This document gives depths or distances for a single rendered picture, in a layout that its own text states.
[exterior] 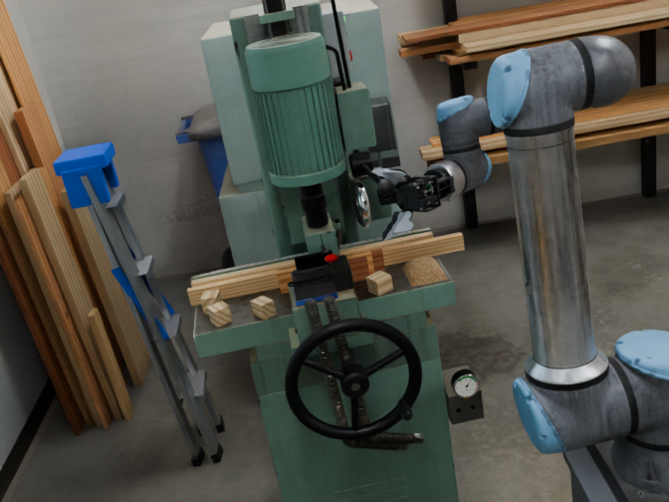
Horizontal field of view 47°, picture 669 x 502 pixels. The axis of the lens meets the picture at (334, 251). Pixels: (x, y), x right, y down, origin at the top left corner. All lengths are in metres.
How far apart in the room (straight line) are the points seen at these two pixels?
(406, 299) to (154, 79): 2.63
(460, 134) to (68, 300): 1.76
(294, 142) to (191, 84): 2.46
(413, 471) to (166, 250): 2.69
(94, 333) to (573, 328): 2.09
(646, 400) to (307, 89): 0.90
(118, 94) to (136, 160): 0.36
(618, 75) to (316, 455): 1.13
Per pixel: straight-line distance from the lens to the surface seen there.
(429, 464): 2.02
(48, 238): 2.98
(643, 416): 1.53
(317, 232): 1.79
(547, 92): 1.28
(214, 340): 1.76
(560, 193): 1.32
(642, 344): 1.56
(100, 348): 3.12
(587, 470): 1.77
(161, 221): 4.34
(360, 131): 1.96
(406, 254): 1.89
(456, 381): 1.82
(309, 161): 1.70
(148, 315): 2.60
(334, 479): 1.99
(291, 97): 1.66
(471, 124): 1.84
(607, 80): 1.32
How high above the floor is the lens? 1.69
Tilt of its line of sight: 23 degrees down
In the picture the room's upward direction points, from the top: 10 degrees counter-clockwise
